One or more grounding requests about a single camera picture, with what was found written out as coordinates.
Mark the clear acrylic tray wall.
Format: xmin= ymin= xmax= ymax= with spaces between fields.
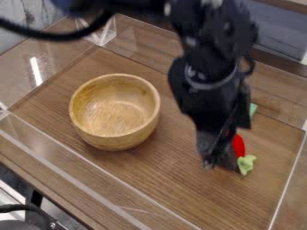
xmin=0 ymin=103 xmax=202 ymax=230

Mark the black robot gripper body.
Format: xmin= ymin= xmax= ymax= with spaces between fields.
xmin=167 ymin=57 xmax=254 ymax=156

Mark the green rectangular block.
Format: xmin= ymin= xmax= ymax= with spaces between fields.
xmin=250 ymin=103 xmax=258 ymax=118

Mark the wooden bowl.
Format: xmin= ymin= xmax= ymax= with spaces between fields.
xmin=68 ymin=74 xmax=161 ymax=151

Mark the black cable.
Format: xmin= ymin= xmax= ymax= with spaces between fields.
xmin=0 ymin=204 xmax=55 ymax=230

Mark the red plush strawberry toy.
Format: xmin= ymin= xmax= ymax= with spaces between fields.
xmin=222 ymin=129 xmax=257 ymax=176

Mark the black table leg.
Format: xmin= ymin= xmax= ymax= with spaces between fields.
xmin=30 ymin=190 xmax=43 ymax=207

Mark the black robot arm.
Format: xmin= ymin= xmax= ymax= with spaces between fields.
xmin=0 ymin=0 xmax=258 ymax=171

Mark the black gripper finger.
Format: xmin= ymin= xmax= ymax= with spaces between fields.
xmin=199 ymin=119 xmax=238 ymax=170
xmin=223 ymin=86 xmax=254 ymax=172

